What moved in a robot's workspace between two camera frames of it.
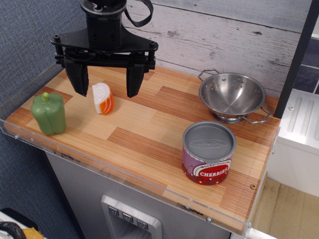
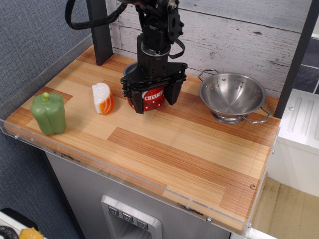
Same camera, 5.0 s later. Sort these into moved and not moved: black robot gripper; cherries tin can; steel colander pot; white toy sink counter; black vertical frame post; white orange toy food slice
Moved: black robot gripper; cherries tin can
Not moved: white orange toy food slice; white toy sink counter; steel colander pot; black vertical frame post
